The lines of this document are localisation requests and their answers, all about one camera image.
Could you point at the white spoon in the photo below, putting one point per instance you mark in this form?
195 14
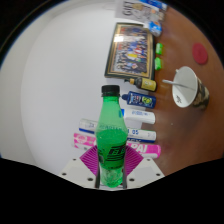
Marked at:
175 83

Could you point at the patterned paper cup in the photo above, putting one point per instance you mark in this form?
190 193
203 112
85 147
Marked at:
200 95

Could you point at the green plastic drink bottle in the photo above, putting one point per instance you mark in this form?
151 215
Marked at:
111 146

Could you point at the amber bottle yellow label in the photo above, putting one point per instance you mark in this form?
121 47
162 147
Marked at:
146 84

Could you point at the dark blue pump bottle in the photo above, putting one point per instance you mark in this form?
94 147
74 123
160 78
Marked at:
140 99

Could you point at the pink shuttlecock tube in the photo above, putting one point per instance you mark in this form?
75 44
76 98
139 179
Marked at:
146 150

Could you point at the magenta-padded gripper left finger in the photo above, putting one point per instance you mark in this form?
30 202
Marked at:
80 171

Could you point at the white lotion bottle blue cap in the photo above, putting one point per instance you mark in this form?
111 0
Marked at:
140 116

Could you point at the white shuttlecock tube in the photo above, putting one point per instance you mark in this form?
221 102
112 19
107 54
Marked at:
141 134

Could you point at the blue white tissue pack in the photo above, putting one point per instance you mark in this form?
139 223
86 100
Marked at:
154 28

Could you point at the framed group photo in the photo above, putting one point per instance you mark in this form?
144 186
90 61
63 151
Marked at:
130 50

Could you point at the flat round red coaster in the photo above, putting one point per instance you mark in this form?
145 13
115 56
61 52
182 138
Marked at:
200 53

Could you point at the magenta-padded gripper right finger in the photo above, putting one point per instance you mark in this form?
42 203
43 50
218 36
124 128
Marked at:
143 170

